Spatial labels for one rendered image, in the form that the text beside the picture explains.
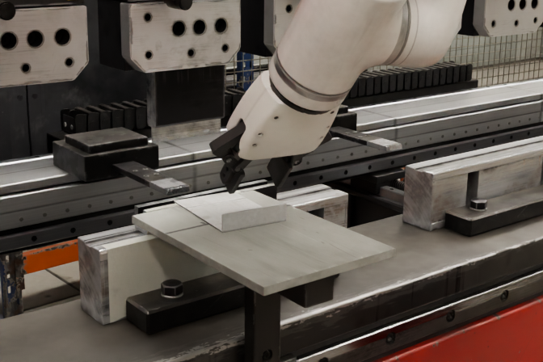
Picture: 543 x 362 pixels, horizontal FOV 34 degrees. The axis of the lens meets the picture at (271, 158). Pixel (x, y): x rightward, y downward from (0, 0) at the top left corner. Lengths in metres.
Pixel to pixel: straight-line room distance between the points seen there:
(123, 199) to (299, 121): 0.52
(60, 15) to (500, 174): 0.83
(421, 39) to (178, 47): 0.31
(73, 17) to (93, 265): 0.30
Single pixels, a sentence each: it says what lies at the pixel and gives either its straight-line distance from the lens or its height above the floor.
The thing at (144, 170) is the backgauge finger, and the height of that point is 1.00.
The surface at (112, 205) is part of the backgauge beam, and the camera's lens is 1.35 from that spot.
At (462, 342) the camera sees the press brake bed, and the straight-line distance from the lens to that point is 1.35.
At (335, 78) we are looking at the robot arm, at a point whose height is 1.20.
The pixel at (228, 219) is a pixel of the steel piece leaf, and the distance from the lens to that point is 1.00.
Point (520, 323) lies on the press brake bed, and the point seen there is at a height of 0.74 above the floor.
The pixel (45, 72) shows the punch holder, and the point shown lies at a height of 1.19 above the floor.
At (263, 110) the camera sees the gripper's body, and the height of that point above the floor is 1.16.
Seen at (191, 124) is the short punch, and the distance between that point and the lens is 1.10.
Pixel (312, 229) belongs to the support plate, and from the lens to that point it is 1.01.
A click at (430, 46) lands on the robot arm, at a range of 0.84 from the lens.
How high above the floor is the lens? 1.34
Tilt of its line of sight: 15 degrees down
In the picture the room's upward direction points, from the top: 1 degrees clockwise
